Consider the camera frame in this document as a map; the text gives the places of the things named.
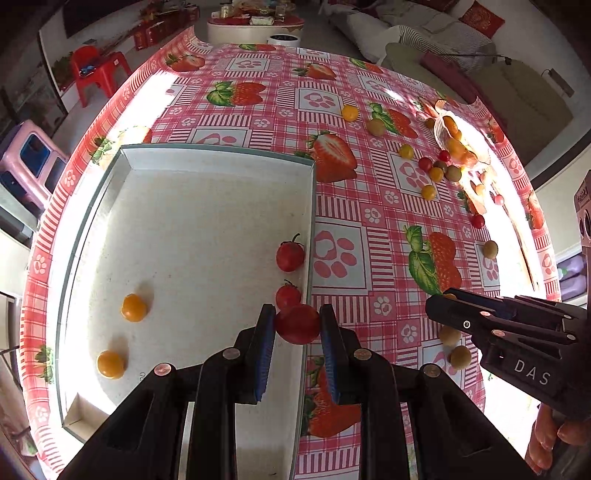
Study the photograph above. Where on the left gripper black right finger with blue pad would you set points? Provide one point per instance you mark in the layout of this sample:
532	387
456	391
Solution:
413	412

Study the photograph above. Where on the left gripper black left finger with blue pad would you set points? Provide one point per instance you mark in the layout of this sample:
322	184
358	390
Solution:
172	408

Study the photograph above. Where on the red cherry tomato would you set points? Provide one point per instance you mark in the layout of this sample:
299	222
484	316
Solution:
298	325

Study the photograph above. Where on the yellow cherry tomato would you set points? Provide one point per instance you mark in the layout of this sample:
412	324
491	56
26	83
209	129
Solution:
429	192
350	113

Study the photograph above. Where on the person's right hand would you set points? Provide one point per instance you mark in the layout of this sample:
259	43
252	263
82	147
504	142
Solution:
546	432

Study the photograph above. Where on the orange cherry tomato lower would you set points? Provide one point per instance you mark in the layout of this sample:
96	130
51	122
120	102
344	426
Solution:
110	365

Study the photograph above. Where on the orange cherry tomato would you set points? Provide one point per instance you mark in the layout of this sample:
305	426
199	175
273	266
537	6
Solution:
133	308
110	365

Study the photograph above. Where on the red tomato near gripper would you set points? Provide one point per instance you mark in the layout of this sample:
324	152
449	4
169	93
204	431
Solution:
478	221

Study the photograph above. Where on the white shallow tray box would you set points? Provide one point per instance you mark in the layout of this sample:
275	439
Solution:
193	230

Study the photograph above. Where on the green-brown tomato cluster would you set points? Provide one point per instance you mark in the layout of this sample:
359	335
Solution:
453	173

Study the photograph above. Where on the pink strawberry checkered tablecloth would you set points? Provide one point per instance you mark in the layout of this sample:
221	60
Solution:
289	100

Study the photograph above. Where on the orange tomato mid cluster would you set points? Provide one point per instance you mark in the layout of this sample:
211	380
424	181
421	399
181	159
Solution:
436	174

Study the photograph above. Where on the red tomato near tray edge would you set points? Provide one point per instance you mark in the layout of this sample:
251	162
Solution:
287	296

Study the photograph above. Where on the red cherry tomato mid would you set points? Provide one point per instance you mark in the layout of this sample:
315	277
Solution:
425	164

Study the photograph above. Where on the clear glass fruit bowl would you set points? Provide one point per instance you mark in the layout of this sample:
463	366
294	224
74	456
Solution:
465	143

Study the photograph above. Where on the red tomato with stem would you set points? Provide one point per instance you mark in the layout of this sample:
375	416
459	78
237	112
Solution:
290	255

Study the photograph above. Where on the yellow tomato mid table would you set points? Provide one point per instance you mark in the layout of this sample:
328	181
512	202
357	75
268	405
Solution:
406	151

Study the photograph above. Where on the green-brown cherry tomato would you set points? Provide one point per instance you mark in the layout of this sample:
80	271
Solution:
376	127

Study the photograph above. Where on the pink plastic stool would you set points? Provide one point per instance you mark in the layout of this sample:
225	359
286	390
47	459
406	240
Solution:
31	165

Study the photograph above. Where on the grey sofa with cushions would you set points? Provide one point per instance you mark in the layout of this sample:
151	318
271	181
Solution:
506	53

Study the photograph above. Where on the red plastic chair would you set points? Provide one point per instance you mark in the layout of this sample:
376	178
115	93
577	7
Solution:
90	67

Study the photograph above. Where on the round white coffee table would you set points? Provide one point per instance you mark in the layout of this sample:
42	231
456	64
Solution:
239	30

